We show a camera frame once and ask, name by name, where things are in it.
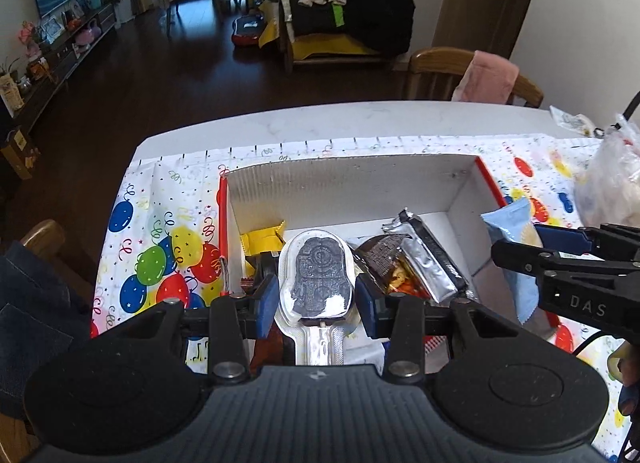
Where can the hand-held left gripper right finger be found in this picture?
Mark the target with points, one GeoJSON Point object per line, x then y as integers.
{"type": "Point", "coordinates": [364, 303]}

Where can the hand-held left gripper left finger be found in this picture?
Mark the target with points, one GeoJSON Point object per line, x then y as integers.
{"type": "Point", "coordinates": [270, 300]}

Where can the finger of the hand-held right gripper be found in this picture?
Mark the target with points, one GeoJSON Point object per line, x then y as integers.
{"type": "Point", "coordinates": [560, 237]}
{"type": "Point", "coordinates": [520, 255]}

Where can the light blue snack packet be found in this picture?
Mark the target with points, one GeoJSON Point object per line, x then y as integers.
{"type": "Point", "coordinates": [510, 225]}

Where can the red snack packet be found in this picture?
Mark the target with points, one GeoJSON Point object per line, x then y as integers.
{"type": "Point", "coordinates": [402, 284]}

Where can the dark brown foil packet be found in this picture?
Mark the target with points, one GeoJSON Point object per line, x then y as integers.
{"type": "Point", "coordinates": [380, 255]}

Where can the yellow packet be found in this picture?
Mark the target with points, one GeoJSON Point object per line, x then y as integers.
{"type": "Point", "coordinates": [262, 239]}

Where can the silver foil snack bar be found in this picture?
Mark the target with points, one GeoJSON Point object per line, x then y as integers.
{"type": "Point", "coordinates": [430, 258]}

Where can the red cardboard box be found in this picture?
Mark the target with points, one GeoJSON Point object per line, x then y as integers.
{"type": "Point", "coordinates": [350, 188]}

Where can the plastic bag in round tub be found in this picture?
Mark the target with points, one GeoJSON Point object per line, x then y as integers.
{"type": "Point", "coordinates": [607, 188]}

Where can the small clear packet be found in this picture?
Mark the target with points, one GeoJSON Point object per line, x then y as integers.
{"type": "Point", "coordinates": [570, 119]}

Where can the balloon print tablecloth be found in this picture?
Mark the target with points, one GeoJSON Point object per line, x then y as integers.
{"type": "Point", "coordinates": [150, 223]}

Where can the pink cloth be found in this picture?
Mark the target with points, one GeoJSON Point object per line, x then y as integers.
{"type": "Point", "coordinates": [487, 75]}

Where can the wooden chair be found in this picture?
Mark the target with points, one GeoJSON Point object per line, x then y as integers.
{"type": "Point", "coordinates": [435, 68]}
{"type": "Point", "coordinates": [42, 240]}

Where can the blue jeans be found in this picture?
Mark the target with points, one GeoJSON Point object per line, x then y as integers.
{"type": "Point", "coordinates": [35, 313]}

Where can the wooden bench with yellow cushion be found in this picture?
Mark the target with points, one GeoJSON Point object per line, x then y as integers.
{"type": "Point", "coordinates": [325, 50]}

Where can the red and blue toy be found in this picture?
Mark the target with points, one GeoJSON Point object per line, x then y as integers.
{"type": "Point", "coordinates": [246, 27]}

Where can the small brown cardboard box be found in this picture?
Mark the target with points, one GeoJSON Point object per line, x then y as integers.
{"type": "Point", "coordinates": [20, 150]}

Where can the dark TV cabinet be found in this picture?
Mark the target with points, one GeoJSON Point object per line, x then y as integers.
{"type": "Point", "coordinates": [60, 60]}

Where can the paper bag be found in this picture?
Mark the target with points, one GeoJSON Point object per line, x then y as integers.
{"type": "Point", "coordinates": [11, 90]}

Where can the pink flower bouquet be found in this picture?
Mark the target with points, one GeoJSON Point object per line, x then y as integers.
{"type": "Point", "coordinates": [27, 35]}

